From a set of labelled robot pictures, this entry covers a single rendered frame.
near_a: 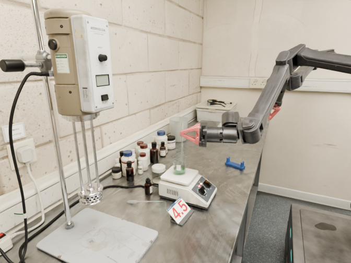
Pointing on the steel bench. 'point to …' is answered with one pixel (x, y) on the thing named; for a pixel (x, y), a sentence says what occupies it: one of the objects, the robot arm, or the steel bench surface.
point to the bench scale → (211, 123)
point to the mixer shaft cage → (89, 196)
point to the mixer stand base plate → (98, 239)
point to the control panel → (205, 188)
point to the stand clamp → (42, 62)
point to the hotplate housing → (175, 190)
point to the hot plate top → (186, 179)
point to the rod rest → (235, 164)
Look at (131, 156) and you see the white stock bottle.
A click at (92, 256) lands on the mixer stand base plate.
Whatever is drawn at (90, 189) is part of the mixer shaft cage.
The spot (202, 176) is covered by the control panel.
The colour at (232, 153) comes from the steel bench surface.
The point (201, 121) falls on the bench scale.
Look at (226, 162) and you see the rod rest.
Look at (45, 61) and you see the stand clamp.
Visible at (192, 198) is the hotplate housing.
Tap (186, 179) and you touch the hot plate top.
